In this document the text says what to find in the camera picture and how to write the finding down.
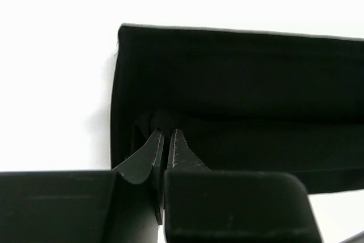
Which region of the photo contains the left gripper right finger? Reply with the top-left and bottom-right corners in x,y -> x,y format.
167,129 -> 209,171

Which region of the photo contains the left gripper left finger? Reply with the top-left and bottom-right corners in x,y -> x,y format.
113,130 -> 165,185

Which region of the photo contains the black skirt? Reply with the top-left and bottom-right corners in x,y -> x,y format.
110,24 -> 363,193

